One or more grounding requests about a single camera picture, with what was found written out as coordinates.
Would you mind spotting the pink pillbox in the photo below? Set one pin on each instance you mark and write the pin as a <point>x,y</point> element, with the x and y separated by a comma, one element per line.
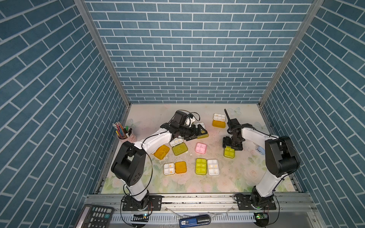
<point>201,148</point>

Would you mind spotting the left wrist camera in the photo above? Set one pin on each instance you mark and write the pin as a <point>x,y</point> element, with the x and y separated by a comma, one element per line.
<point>181,118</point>

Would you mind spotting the right circuit board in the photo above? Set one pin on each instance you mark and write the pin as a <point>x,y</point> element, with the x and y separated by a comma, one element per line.
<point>261,219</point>

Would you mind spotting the pink pen cup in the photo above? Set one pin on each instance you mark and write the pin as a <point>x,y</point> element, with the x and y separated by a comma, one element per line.
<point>132,138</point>

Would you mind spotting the left circuit board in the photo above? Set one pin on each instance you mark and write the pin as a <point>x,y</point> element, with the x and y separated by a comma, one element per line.
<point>139,218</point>

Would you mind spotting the clear pillbox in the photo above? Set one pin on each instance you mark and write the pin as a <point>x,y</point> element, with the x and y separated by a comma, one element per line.
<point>213,167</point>

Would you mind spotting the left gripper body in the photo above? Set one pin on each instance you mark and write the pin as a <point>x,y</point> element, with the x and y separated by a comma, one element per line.
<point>185,132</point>

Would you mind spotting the orange pillbox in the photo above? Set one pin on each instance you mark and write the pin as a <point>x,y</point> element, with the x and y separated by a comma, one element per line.
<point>175,168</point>
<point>161,152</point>
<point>219,120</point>

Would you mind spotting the blue tape dispenser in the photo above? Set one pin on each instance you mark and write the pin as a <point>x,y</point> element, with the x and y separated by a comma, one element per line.
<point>260,150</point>

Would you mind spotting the coloured pens bundle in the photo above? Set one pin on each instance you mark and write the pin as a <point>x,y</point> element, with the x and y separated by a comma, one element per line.
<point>122,132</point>

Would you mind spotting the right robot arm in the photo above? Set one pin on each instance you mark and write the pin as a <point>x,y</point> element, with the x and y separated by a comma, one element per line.
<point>281,159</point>

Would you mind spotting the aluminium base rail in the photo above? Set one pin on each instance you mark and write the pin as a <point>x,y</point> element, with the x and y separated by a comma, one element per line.
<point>220,202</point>

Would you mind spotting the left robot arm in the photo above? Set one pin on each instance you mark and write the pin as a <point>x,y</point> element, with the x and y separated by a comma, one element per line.
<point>128,166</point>

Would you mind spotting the black calculator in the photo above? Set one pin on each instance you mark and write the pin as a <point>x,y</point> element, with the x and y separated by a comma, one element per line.
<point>94,216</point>

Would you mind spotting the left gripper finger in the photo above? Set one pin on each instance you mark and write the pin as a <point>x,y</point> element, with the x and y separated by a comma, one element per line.
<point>192,137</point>
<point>202,130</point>

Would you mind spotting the blue black usb device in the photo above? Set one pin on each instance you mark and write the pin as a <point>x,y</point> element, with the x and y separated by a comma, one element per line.
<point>195,221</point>

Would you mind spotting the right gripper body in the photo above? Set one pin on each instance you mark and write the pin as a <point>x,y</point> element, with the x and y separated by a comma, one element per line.
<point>234,144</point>

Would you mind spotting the circuit board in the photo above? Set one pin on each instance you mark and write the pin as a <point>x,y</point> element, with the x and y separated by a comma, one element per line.
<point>261,219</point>
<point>139,218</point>

